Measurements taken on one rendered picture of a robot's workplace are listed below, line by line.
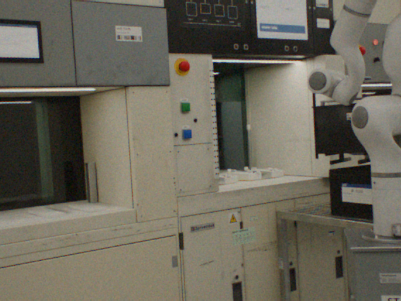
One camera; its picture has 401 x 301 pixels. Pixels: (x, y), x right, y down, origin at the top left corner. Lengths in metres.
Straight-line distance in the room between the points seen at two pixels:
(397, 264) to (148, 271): 0.86
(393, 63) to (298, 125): 1.02
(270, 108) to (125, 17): 1.04
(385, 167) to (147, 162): 0.81
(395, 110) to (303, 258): 1.02
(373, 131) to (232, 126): 1.61
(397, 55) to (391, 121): 0.18
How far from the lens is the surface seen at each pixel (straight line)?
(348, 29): 1.88
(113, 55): 1.99
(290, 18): 2.51
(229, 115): 3.23
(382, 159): 1.75
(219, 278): 2.26
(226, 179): 2.48
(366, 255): 1.70
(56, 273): 1.93
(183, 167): 2.12
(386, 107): 1.71
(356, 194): 2.16
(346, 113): 2.12
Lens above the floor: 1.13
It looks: 3 degrees down
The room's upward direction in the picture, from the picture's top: 3 degrees counter-clockwise
